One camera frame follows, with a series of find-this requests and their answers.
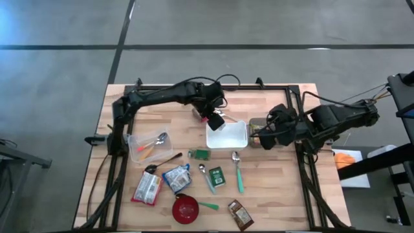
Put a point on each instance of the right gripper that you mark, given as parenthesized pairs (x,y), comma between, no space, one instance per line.
(284,136)

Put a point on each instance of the black metal frame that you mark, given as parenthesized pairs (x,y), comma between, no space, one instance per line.
(275,87)

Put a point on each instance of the white plastic bin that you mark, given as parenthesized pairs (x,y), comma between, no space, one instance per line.
(226,139)

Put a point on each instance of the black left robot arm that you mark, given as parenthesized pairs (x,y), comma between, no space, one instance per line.
(155,95)

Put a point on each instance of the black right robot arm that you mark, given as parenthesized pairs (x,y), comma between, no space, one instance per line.
(339,116)

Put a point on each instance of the red bowl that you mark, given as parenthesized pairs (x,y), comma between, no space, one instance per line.
(185,209)

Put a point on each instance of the red spice box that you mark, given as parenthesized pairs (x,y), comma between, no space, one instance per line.
(196,113)

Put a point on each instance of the black equipment cart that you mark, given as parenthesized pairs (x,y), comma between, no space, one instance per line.
(401,94)

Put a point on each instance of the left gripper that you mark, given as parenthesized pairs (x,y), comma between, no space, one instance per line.
(211,105)

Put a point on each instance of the blue and white snack packet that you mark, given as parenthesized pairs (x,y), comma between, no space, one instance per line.
(177,178)

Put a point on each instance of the yellow ramen noodle packet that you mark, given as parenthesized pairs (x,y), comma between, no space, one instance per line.
(257,129)

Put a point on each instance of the green spice tin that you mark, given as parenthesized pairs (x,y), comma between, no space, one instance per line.
(217,176)

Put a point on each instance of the orange object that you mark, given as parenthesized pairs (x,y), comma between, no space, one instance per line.
(344,160)

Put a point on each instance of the brown packet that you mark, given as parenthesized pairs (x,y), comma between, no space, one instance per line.
(241,214)

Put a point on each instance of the small black device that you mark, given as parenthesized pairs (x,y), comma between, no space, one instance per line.
(393,220)

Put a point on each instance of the red and white noodle packet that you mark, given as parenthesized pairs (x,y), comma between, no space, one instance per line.
(147,188)

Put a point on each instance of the white box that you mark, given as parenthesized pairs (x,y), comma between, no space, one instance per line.
(381,151)

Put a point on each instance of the grey side table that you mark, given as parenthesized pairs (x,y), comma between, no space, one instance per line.
(19,155)

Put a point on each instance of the black spoon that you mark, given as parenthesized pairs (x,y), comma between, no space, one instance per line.
(151,168)

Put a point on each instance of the white paper sheet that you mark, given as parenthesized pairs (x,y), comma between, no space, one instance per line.
(355,181)

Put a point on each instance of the clear plastic bin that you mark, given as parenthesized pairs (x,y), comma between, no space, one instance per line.
(165,152)

